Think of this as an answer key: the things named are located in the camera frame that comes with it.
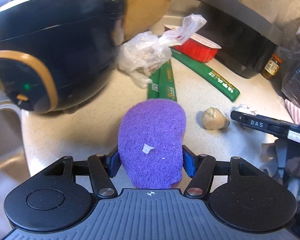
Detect green chopstick packet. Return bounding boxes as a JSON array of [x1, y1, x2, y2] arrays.
[[147, 60, 177, 102], [171, 49, 240, 102]]

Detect black box appliance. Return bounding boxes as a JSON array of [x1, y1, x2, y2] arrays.
[[198, 0, 283, 79]]

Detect red rectangular food tray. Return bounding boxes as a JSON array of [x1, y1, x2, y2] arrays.
[[173, 33, 221, 63]]

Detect glass sauce jar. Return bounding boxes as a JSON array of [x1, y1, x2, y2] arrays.
[[261, 54, 283, 80]]

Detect purple pink sponge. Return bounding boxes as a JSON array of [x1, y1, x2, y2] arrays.
[[118, 99, 186, 189]]

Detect dark blue rice cooker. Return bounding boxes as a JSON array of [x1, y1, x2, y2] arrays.
[[0, 0, 127, 114]]

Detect black plastic bag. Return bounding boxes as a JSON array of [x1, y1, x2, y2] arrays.
[[281, 44, 300, 107]]

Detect knotted clear plastic bag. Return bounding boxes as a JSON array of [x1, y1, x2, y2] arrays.
[[117, 14, 207, 89]]

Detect pink striped towel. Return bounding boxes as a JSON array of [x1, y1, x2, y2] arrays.
[[285, 99, 300, 125]]

